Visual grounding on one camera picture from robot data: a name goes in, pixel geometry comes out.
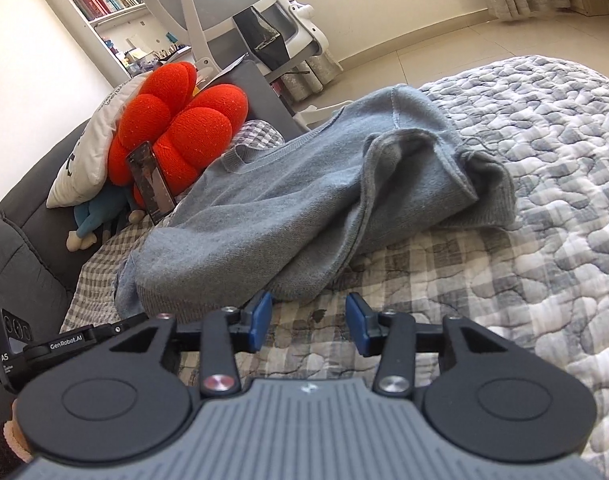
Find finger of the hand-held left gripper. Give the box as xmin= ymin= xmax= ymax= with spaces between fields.
xmin=97 ymin=314 xmax=150 ymax=338

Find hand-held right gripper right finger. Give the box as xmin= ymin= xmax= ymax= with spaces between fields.
xmin=345 ymin=292 xmax=502 ymax=396

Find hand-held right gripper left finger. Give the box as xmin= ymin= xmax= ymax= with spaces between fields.
xmin=107 ymin=291 xmax=275 ymax=396

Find grey knit sweater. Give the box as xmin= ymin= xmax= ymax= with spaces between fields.
xmin=115 ymin=85 xmax=517 ymax=326

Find person's left forearm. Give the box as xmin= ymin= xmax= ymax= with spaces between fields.
xmin=0 ymin=395 xmax=35 ymax=480

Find blue plush toy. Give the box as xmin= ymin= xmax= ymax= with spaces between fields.
xmin=67 ymin=187 xmax=145 ymax=251

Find black smartphone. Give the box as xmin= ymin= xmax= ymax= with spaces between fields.
xmin=126 ymin=142 xmax=176 ymax=225

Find white printed pillow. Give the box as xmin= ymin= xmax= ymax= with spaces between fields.
xmin=47 ymin=75 xmax=150 ymax=208

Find red flower cushion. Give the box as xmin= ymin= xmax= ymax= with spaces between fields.
xmin=108 ymin=61 xmax=249 ymax=198

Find short star patterned cloth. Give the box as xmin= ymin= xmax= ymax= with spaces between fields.
xmin=279 ymin=52 xmax=342 ymax=103

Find sheet of paper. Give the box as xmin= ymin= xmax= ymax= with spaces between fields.
xmin=204 ymin=55 xmax=248 ymax=83

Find black plastic bag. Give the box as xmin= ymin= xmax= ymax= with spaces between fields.
xmin=233 ymin=7 xmax=291 ymax=71

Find white mesh office chair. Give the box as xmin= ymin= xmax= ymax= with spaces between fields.
xmin=143 ymin=0 xmax=350 ymax=128

